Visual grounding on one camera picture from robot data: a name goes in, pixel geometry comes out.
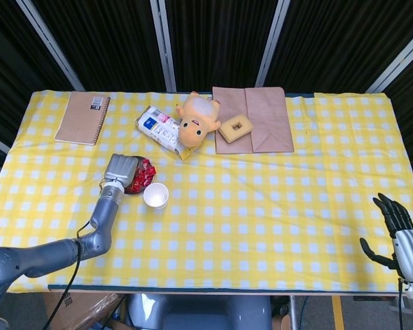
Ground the black pleated curtain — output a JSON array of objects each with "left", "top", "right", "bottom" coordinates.
[
  {"left": 165, "top": 0, "right": 279, "bottom": 93},
  {"left": 0, "top": 0, "right": 73, "bottom": 138},
  {"left": 265, "top": 0, "right": 413, "bottom": 94},
  {"left": 32, "top": 0, "right": 168, "bottom": 93}
]

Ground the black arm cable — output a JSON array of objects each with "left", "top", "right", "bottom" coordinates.
[
  {"left": 397, "top": 278, "right": 405, "bottom": 330},
  {"left": 43, "top": 219, "right": 94, "bottom": 330}
]

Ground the brown paper bag triangular fold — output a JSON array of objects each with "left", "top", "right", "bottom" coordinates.
[{"left": 244, "top": 87, "right": 295, "bottom": 153}]

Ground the brown cardboard box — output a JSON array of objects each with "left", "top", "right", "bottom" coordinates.
[{"left": 43, "top": 291, "right": 125, "bottom": 330}]

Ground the yellow white checkered tablecloth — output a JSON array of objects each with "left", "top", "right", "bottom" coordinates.
[{"left": 0, "top": 89, "right": 413, "bottom": 294}]

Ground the orange plush doll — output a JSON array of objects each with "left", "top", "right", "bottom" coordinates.
[{"left": 174, "top": 91, "right": 222, "bottom": 148}]

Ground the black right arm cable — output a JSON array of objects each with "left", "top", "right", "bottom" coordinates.
[{"left": 397, "top": 278, "right": 405, "bottom": 330}]

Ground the yellow sponge with hole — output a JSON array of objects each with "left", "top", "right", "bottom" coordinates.
[{"left": 217, "top": 114, "right": 255, "bottom": 144}]

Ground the brown paper bag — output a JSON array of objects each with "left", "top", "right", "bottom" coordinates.
[{"left": 211, "top": 86, "right": 254, "bottom": 155}]

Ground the grey metal table leg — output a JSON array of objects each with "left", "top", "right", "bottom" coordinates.
[{"left": 288, "top": 294, "right": 299, "bottom": 330}]

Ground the white paper cup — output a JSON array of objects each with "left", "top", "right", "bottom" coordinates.
[{"left": 143, "top": 182, "right": 169, "bottom": 210}]

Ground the white plastic-wrapped package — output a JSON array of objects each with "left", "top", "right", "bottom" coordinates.
[{"left": 135, "top": 105, "right": 190, "bottom": 155}]

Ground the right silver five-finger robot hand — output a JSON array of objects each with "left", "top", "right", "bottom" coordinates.
[{"left": 360, "top": 192, "right": 413, "bottom": 285}]

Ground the yellow hang tag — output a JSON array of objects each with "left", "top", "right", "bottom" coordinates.
[{"left": 177, "top": 143, "right": 198, "bottom": 161}]

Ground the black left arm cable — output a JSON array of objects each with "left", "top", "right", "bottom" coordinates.
[{"left": 43, "top": 219, "right": 94, "bottom": 330}]

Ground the yellow floor tape strip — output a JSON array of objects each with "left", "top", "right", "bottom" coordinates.
[{"left": 332, "top": 295, "right": 345, "bottom": 330}]

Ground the kraft spiral notebook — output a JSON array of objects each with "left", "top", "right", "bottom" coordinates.
[{"left": 54, "top": 91, "right": 112, "bottom": 147}]

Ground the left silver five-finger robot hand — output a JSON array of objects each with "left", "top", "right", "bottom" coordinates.
[{"left": 102, "top": 153, "right": 140, "bottom": 195}]

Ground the round steel plate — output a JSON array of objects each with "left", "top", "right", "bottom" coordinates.
[{"left": 123, "top": 155, "right": 158, "bottom": 196}]

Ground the grey robot torso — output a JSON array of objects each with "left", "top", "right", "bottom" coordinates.
[{"left": 125, "top": 294, "right": 273, "bottom": 330}]

